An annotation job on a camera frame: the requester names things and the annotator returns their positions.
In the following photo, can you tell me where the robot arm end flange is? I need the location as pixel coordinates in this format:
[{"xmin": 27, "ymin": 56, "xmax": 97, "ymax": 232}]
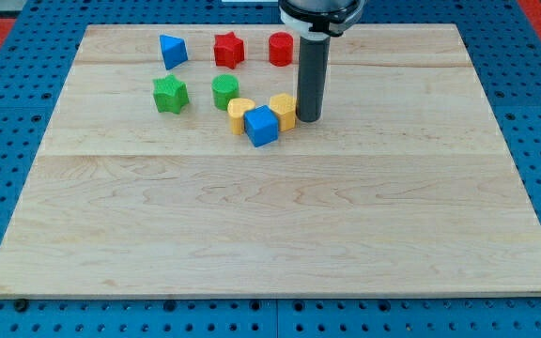
[{"xmin": 278, "ymin": 0, "xmax": 366, "ymax": 40}]

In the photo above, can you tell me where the green star block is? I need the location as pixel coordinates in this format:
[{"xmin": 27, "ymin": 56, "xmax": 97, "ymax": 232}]
[{"xmin": 152, "ymin": 74, "xmax": 190, "ymax": 115}]

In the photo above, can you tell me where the red star block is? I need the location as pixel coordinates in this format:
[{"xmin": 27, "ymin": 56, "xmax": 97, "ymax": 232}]
[{"xmin": 213, "ymin": 32, "xmax": 245, "ymax": 69}]

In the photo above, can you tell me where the blue cube block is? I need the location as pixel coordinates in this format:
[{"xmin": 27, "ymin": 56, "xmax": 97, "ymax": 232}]
[{"xmin": 243, "ymin": 105, "xmax": 279, "ymax": 147}]

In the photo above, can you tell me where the yellow hexagon block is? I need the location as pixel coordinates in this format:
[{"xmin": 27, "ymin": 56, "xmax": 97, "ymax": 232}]
[{"xmin": 269, "ymin": 93, "xmax": 297, "ymax": 132}]

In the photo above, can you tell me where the yellow heart block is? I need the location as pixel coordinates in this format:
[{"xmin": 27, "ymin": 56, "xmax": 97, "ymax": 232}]
[{"xmin": 227, "ymin": 98, "xmax": 255, "ymax": 135}]

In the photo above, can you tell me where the green cylinder block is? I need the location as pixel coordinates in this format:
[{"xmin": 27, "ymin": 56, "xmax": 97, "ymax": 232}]
[{"xmin": 211, "ymin": 74, "xmax": 240, "ymax": 111}]

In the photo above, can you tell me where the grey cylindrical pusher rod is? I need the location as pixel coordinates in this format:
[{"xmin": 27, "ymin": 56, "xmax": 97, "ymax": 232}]
[{"xmin": 296, "ymin": 38, "xmax": 330, "ymax": 123}]

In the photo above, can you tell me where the red cylinder block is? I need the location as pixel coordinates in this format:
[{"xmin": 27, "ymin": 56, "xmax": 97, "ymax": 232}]
[{"xmin": 269, "ymin": 32, "xmax": 293, "ymax": 67}]

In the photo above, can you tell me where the light wooden board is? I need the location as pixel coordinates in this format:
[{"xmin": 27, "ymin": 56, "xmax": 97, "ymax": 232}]
[{"xmin": 0, "ymin": 24, "xmax": 541, "ymax": 300}]

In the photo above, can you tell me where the blue triangle block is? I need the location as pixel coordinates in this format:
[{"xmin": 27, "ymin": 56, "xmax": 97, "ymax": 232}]
[{"xmin": 160, "ymin": 35, "xmax": 188, "ymax": 70}]

